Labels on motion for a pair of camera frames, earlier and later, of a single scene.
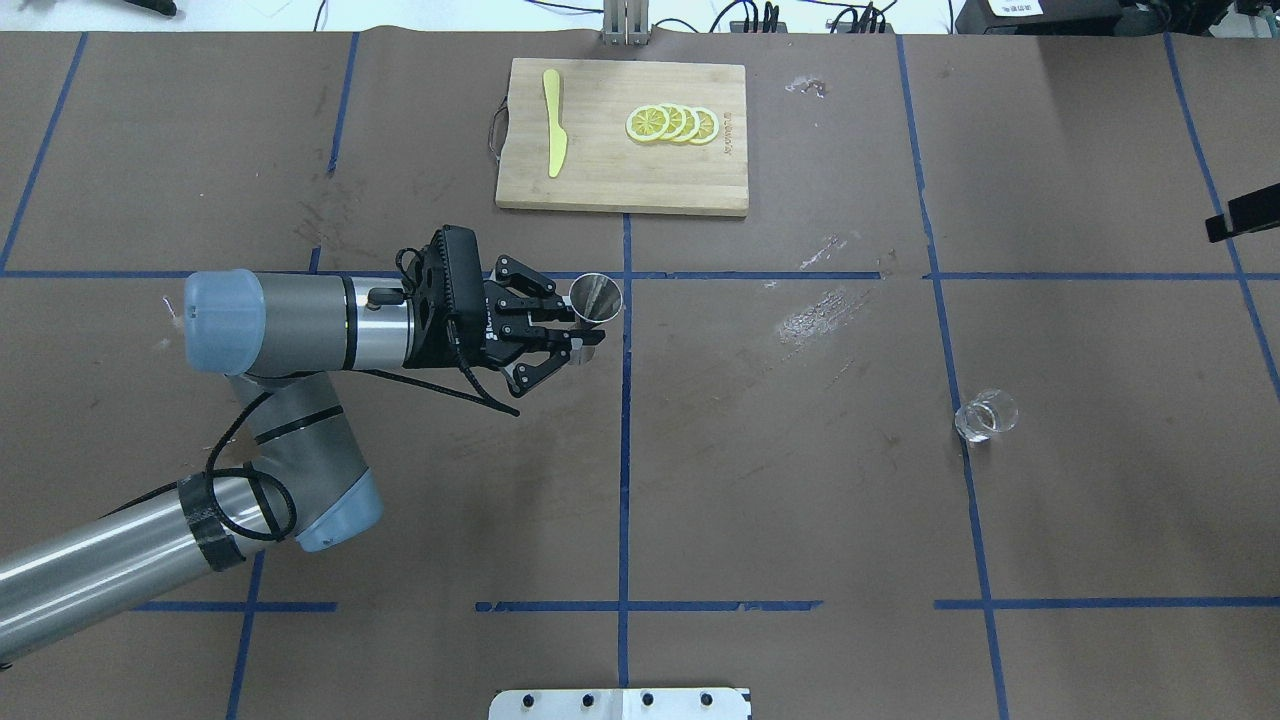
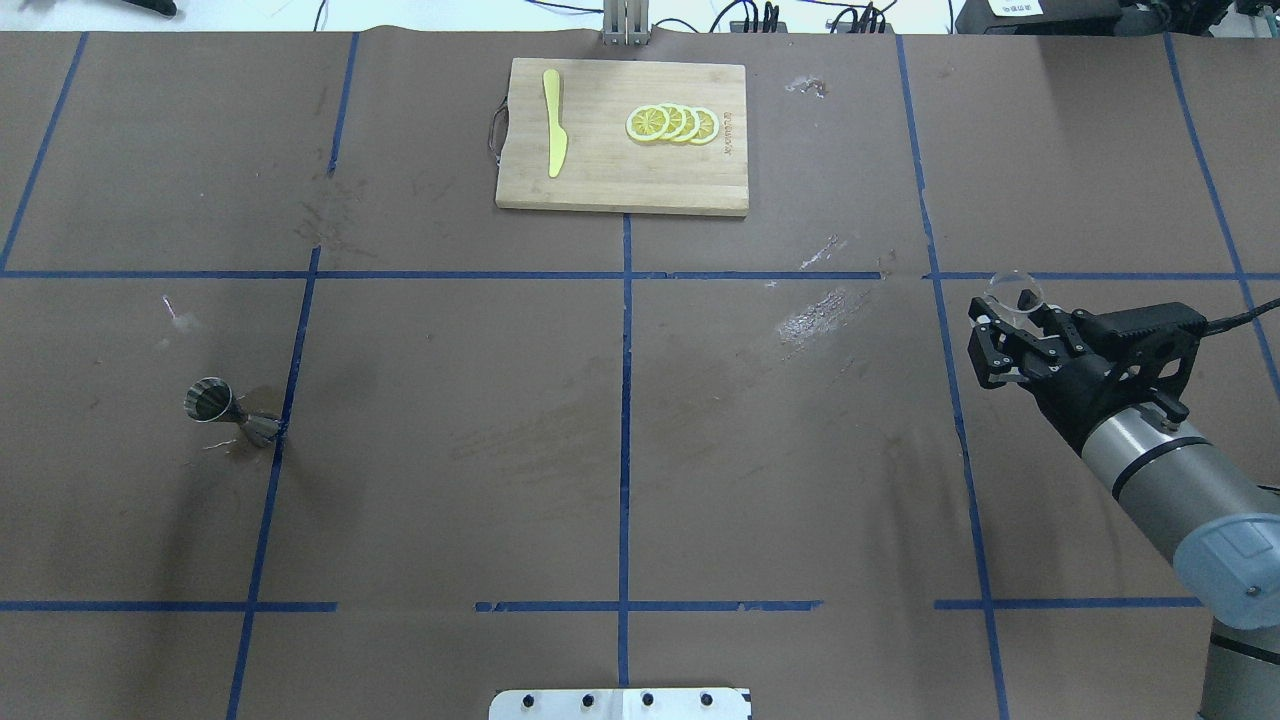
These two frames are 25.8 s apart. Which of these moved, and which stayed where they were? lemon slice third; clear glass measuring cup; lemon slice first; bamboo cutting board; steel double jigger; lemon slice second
Moved: clear glass measuring cup; steel double jigger
Stayed: lemon slice first; lemon slice third; lemon slice second; bamboo cutting board
